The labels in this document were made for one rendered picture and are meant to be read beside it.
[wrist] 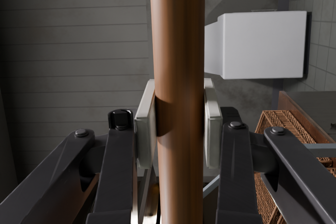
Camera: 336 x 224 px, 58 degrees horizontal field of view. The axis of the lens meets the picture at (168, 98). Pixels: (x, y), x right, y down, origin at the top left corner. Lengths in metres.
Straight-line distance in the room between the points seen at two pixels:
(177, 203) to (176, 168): 0.03
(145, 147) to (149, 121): 0.01
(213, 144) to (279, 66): 2.91
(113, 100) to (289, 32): 2.15
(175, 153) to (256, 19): 2.82
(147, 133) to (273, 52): 2.89
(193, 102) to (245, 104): 3.67
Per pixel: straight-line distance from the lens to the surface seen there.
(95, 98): 3.90
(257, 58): 3.00
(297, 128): 1.69
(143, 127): 0.15
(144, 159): 0.16
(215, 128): 0.15
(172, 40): 0.16
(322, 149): 1.29
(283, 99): 1.99
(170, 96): 0.17
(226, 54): 2.94
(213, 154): 0.16
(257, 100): 3.86
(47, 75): 4.04
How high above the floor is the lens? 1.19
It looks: 3 degrees up
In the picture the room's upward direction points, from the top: 91 degrees counter-clockwise
